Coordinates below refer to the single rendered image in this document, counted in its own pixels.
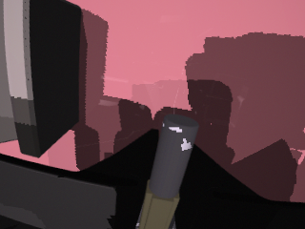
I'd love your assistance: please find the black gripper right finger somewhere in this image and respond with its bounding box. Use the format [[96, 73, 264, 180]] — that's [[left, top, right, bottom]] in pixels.
[[174, 145, 305, 229]]

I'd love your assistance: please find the dark grey cylinder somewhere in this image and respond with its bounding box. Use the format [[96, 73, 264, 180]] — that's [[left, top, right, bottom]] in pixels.
[[138, 114, 198, 229]]

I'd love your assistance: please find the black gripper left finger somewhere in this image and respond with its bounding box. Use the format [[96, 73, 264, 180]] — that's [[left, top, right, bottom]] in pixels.
[[0, 129, 159, 229]]

